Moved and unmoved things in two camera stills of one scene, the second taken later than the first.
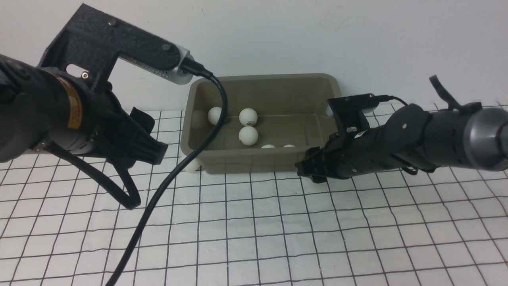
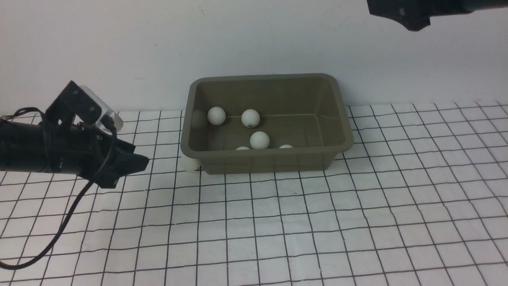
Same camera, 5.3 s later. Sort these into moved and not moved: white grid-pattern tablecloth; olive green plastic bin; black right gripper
Moved: black right gripper
Not moved: olive green plastic bin; white grid-pattern tablecloth
